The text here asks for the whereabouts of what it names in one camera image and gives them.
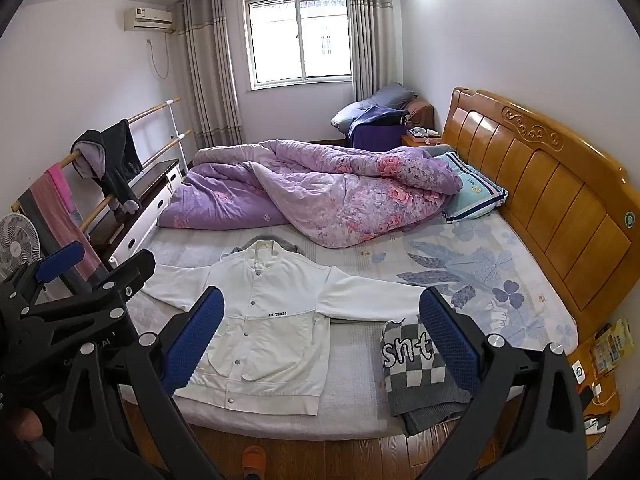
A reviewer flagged white standing fan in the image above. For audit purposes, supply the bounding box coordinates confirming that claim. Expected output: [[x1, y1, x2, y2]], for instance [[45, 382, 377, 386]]
[[0, 213, 42, 281]]

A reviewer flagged grey banded curtain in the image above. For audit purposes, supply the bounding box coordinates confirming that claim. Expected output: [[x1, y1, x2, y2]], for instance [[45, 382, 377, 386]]
[[347, 0, 405, 103], [175, 0, 246, 150]]

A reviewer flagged purple floral quilt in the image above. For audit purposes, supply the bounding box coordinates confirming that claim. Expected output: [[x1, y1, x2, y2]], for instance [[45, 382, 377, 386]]
[[157, 138, 463, 250]]

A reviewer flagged white snap-button jacket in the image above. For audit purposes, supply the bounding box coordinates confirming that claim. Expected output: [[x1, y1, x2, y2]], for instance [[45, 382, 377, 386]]
[[140, 240, 426, 417]]

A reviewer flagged orange slipper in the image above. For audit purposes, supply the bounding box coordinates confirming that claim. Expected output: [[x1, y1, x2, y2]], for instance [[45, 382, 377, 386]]
[[241, 444, 268, 480]]

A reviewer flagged purple covered chair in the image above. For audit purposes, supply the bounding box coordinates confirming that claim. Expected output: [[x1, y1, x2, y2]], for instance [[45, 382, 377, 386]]
[[346, 107, 408, 152]]

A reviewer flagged white framed window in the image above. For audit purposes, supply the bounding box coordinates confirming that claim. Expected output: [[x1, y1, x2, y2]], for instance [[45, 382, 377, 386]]
[[242, 0, 357, 91]]

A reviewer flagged yellow packet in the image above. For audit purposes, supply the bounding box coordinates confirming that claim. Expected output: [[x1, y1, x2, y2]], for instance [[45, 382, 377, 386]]
[[592, 317, 636, 376]]

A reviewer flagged grey checkered knit sweater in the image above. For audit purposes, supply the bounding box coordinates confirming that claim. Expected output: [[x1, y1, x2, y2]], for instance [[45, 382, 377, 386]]
[[381, 314, 473, 437]]

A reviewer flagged wooden bar clothes rack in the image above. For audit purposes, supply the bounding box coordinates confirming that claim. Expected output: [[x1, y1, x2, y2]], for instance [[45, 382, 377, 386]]
[[11, 99, 193, 241]]

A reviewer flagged air conditioner power cord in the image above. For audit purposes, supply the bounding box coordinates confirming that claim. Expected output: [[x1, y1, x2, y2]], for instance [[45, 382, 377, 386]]
[[146, 30, 174, 80]]

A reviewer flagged white dresser with dark top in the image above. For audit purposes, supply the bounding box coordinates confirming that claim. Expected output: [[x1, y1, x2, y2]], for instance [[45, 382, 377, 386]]
[[90, 158, 183, 268]]

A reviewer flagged dark hooded sweatshirt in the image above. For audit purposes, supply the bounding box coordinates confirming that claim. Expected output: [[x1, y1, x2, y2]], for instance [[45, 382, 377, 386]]
[[70, 119, 143, 216]]

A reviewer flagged person's left hand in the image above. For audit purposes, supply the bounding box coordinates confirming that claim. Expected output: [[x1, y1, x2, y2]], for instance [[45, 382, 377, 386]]
[[9, 404, 47, 442]]

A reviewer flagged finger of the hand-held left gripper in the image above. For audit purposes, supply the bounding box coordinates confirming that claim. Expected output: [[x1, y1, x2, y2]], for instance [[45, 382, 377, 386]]
[[95, 249, 157, 322], [10, 241, 85, 303]]

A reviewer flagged wooden bed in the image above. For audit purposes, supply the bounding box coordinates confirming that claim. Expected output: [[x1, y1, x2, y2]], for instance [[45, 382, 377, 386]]
[[110, 86, 640, 443]]

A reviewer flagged blue striped pillow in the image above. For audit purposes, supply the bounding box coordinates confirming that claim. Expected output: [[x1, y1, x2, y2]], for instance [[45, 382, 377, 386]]
[[432, 151, 509, 223]]

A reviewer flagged wooden nightstand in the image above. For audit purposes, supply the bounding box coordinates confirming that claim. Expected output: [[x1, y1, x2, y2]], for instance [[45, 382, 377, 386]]
[[570, 310, 637, 453], [401, 132, 444, 150]]

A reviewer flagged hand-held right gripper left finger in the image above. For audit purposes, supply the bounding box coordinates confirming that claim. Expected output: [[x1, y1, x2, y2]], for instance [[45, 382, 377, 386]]
[[52, 285, 226, 480]]

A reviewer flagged grey pink striped towel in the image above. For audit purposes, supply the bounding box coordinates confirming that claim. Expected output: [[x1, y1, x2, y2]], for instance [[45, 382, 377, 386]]
[[17, 175, 108, 281]]

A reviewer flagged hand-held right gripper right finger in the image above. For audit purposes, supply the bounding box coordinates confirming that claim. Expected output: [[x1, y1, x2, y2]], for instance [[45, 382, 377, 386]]
[[419, 287, 588, 480]]

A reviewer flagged white wall air conditioner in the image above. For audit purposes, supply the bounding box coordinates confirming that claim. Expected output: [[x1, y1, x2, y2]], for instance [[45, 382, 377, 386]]
[[123, 6, 174, 31]]

